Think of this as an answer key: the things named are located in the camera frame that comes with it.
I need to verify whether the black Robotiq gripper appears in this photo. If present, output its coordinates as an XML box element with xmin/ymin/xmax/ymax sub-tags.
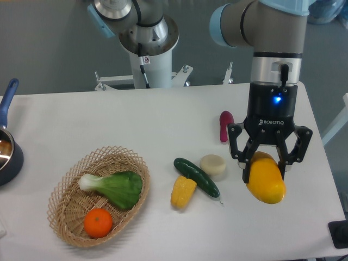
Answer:
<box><xmin>227</xmin><ymin>83</ymin><xmax>313</xmax><ymax>183</ymax></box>

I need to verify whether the yellow mango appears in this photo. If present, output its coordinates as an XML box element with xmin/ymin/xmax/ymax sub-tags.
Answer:
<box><xmin>246</xmin><ymin>151</ymin><xmax>287</xmax><ymax>204</ymax></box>

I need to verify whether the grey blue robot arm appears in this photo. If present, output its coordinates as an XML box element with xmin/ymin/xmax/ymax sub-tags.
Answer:
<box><xmin>88</xmin><ymin>1</ymin><xmax>312</xmax><ymax>183</ymax></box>

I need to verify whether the woven wicker basket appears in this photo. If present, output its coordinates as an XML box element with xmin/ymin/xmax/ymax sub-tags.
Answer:
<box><xmin>47</xmin><ymin>146</ymin><xmax>150</xmax><ymax>247</ymax></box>

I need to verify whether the purple sweet potato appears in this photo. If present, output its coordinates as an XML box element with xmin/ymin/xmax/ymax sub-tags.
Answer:
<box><xmin>219</xmin><ymin>110</ymin><xmax>234</xmax><ymax>142</ymax></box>

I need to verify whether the cream round cake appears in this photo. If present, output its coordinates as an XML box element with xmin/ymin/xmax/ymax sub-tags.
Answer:
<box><xmin>200</xmin><ymin>154</ymin><xmax>226</xmax><ymax>181</ymax></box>

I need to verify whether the dark green cucumber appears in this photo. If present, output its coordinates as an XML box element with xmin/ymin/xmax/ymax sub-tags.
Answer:
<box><xmin>173</xmin><ymin>158</ymin><xmax>220</xmax><ymax>201</ymax></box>

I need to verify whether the yellow bell pepper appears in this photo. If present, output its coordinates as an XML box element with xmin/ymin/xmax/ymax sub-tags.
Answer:
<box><xmin>170</xmin><ymin>176</ymin><xmax>197</xmax><ymax>209</ymax></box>

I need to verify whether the black device at edge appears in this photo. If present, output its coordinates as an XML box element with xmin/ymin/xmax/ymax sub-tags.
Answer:
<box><xmin>328</xmin><ymin>220</ymin><xmax>348</xmax><ymax>249</ymax></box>

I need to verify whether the blue plastic bag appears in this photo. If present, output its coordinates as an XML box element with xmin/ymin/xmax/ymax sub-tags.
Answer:
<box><xmin>307</xmin><ymin>0</ymin><xmax>347</xmax><ymax>25</ymax></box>

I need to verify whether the green bok choy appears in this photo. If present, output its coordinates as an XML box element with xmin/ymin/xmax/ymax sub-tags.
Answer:
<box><xmin>78</xmin><ymin>171</ymin><xmax>143</xmax><ymax>210</ymax></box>

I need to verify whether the orange tangerine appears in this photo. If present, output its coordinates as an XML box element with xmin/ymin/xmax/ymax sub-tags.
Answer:
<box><xmin>83</xmin><ymin>208</ymin><xmax>113</xmax><ymax>238</ymax></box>

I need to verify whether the blue saucepan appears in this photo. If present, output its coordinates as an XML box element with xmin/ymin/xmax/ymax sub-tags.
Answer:
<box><xmin>1</xmin><ymin>78</ymin><xmax>24</xmax><ymax>186</ymax></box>

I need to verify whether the white frame at right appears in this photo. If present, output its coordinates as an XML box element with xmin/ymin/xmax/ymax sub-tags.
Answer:
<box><xmin>321</xmin><ymin>93</ymin><xmax>347</xmax><ymax>146</ymax></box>

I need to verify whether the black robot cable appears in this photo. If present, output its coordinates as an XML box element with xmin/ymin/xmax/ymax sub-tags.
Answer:
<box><xmin>137</xmin><ymin>42</ymin><xmax>151</xmax><ymax>89</ymax></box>

